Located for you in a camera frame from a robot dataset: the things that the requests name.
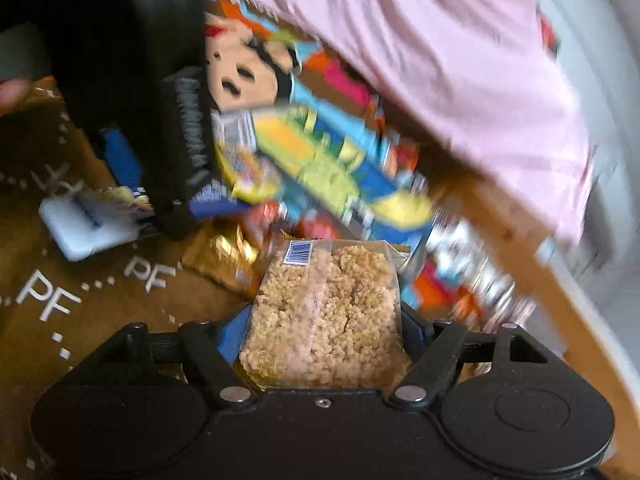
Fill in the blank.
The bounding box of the clear puffed rice packet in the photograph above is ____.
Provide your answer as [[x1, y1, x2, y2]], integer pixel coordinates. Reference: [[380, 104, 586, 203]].
[[237, 239, 413, 391]]

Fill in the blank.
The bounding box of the cartoon monkey printed blanket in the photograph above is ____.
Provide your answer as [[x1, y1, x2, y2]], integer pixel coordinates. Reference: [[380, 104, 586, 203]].
[[0, 0, 436, 480]]

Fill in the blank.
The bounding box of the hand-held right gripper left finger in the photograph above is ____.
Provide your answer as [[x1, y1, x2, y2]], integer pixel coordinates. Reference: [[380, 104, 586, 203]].
[[117, 302, 256, 406]]

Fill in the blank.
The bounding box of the person's left hand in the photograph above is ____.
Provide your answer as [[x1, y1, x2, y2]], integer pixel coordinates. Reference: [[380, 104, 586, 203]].
[[0, 79, 31, 113]]

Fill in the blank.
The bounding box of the small yellow snack packet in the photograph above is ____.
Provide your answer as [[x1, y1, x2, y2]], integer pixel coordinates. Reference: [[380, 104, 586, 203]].
[[214, 107, 282, 209]]

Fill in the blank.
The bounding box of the pink quilt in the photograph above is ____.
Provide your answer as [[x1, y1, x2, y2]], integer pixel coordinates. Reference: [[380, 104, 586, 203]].
[[200, 0, 596, 251]]

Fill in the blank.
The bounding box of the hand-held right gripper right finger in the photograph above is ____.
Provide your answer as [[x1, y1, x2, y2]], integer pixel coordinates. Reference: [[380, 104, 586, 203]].
[[387, 302, 551, 408]]

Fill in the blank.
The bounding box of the yellow blue snack bag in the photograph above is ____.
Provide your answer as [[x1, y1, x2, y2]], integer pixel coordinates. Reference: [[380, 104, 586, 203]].
[[255, 102, 436, 233]]

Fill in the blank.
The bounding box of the white packet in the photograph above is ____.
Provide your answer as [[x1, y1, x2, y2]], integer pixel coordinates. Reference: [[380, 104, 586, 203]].
[[39, 192, 139, 262]]

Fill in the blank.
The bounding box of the gold snack packet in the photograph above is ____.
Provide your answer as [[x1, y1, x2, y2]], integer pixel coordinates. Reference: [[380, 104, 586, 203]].
[[182, 220, 262, 297]]

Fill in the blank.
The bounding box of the pile of mixed snack packets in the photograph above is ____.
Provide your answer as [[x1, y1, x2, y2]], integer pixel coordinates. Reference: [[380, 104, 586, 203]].
[[395, 205, 538, 336]]

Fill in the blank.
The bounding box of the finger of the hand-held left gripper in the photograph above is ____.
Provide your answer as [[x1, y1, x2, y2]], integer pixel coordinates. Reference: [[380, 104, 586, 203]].
[[97, 126, 148, 193], [160, 66, 236, 241]]

